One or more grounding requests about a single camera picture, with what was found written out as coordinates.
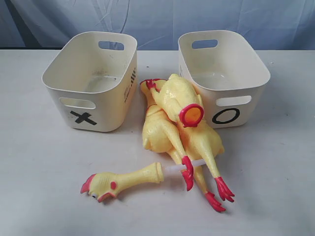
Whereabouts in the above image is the yellow rubber chicken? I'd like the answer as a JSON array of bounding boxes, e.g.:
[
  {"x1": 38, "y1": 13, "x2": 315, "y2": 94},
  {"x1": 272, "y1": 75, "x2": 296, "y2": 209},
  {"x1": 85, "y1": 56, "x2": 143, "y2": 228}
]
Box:
[
  {"x1": 140, "y1": 79, "x2": 194, "y2": 191},
  {"x1": 176, "y1": 120, "x2": 234, "y2": 212}
]

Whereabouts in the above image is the blue-grey backdrop cloth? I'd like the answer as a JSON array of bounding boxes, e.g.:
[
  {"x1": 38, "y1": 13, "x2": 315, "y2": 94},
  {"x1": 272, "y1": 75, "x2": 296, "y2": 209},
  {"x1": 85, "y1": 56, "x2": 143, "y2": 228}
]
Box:
[{"x1": 0, "y1": 0, "x2": 315, "y2": 50}]

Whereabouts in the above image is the headless yellow rubber chicken body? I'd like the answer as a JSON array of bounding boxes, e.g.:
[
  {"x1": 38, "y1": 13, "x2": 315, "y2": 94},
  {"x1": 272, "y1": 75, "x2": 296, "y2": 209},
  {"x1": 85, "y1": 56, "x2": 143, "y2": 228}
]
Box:
[{"x1": 145, "y1": 74, "x2": 204, "y2": 127}]

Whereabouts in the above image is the detached rubber chicken head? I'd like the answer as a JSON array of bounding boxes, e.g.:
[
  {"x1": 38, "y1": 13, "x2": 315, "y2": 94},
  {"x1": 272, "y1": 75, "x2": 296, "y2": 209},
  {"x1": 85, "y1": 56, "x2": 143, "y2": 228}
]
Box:
[{"x1": 80, "y1": 158, "x2": 206, "y2": 204}]

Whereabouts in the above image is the cream bin marked X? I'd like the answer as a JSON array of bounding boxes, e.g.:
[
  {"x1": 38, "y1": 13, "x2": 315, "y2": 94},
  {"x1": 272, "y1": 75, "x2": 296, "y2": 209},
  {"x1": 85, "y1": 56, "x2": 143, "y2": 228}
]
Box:
[{"x1": 42, "y1": 31, "x2": 138, "y2": 132}]

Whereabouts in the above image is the cream bin marked O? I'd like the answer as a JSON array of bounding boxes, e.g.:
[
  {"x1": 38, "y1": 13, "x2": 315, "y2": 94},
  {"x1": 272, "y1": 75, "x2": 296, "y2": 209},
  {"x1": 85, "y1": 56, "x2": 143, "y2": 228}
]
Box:
[{"x1": 178, "y1": 30, "x2": 271, "y2": 129}]

